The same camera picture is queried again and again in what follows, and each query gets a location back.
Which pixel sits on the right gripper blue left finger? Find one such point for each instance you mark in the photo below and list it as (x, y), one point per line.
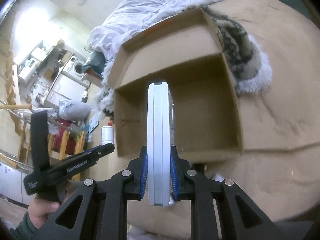
(136, 187)

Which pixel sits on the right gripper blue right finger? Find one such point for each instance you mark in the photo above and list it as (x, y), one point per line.
(181, 187)

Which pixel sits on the white remote control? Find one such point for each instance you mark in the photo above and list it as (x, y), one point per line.
(160, 138)

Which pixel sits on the left hand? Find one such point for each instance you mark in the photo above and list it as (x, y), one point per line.
(39, 209)

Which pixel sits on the wooden chair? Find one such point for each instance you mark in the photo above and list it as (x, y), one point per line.
(66, 143)

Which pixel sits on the grey stuffed bag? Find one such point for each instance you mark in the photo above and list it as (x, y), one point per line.
(74, 110)

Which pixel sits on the beige bed cover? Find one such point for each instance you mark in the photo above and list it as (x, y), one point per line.
(279, 166)

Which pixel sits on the white washing machine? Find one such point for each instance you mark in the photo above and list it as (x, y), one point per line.
(73, 67)

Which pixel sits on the cardboard box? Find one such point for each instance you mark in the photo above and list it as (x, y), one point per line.
(184, 51)

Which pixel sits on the black and white fluffy blanket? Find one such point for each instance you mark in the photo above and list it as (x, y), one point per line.
(249, 66)

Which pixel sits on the white duvet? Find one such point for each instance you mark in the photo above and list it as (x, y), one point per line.
(132, 17)

